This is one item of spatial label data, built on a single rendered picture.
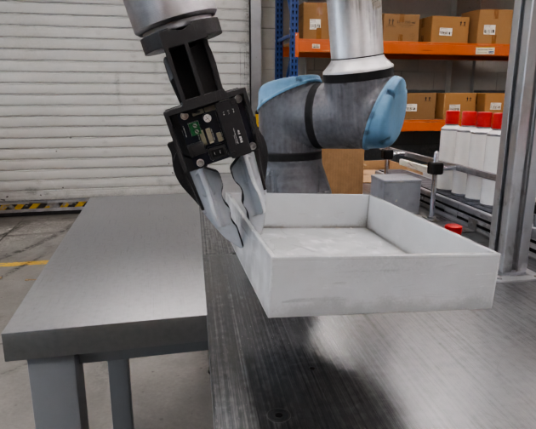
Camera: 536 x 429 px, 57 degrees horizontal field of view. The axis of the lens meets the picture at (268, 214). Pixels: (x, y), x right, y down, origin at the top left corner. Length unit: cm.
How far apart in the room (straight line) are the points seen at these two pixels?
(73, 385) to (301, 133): 53
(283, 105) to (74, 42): 434
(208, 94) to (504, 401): 40
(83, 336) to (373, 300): 41
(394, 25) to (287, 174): 417
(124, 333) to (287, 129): 43
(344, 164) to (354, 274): 98
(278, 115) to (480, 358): 50
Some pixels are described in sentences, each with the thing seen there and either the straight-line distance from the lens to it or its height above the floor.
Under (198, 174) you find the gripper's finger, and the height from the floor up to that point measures 105.
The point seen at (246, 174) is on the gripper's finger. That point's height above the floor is 105.
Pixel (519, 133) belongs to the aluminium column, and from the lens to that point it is 86.
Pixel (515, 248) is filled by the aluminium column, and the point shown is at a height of 88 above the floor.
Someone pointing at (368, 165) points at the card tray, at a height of 85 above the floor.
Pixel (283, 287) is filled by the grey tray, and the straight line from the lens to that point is 39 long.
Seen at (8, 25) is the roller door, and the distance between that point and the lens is 527.
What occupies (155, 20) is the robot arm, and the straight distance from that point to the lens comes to 44.
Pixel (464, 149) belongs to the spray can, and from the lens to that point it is 130.
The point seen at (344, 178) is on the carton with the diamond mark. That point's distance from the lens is 137.
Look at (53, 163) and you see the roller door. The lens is 520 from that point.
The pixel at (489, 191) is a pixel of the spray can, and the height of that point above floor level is 92.
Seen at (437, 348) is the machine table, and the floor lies 83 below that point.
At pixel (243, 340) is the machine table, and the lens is 62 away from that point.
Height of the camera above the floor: 112
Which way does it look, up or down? 13 degrees down
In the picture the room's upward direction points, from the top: straight up
